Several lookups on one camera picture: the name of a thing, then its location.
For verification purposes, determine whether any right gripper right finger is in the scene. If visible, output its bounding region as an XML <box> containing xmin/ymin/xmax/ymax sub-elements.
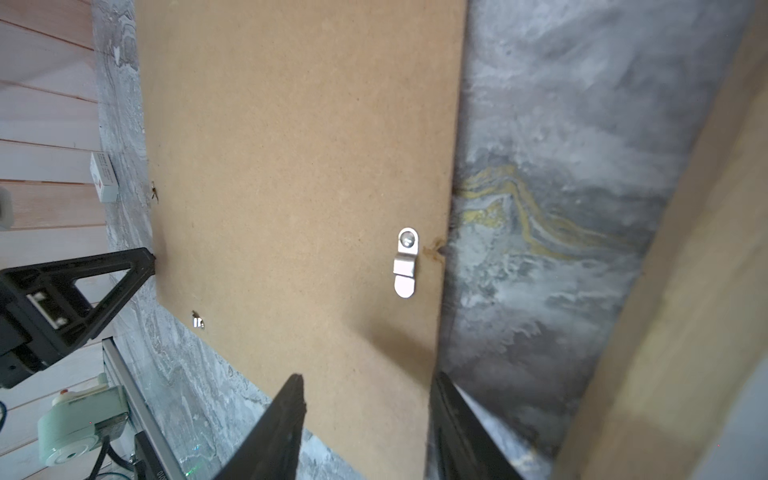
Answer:
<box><xmin>430</xmin><ymin>372</ymin><xmax>522</xmax><ymax>480</ymax></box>

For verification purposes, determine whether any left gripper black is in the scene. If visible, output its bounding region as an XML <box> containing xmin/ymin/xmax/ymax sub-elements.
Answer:
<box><xmin>1</xmin><ymin>247</ymin><xmax>155</xmax><ymax>389</ymax></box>

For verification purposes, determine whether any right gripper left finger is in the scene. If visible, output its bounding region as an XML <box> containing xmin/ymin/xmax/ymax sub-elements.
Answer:
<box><xmin>215</xmin><ymin>374</ymin><xmax>306</xmax><ymax>480</ymax></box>

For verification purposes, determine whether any light wooden picture frame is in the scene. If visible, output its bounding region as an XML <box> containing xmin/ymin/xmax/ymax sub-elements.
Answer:
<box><xmin>552</xmin><ymin>1</ymin><xmax>767</xmax><ymax>479</ymax></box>

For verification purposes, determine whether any brown cardboard backing board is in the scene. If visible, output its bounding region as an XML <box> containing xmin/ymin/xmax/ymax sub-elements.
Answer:
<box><xmin>135</xmin><ymin>1</ymin><xmax>467</xmax><ymax>479</ymax></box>

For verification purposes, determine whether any small white square tag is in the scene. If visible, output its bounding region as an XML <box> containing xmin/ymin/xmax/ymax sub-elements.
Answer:
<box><xmin>90</xmin><ymin>152</ymin><xmax>119</xmax><ymax>203</ymax></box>

